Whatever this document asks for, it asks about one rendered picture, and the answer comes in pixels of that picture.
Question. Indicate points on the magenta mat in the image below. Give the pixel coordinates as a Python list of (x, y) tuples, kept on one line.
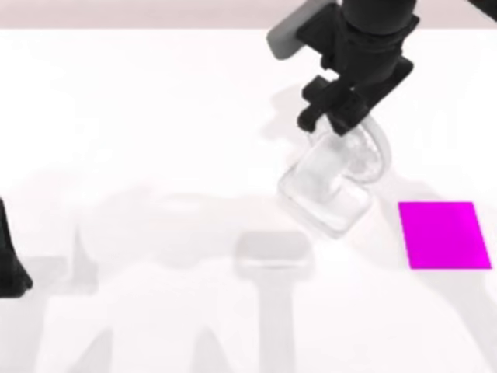
[(444, 235)]

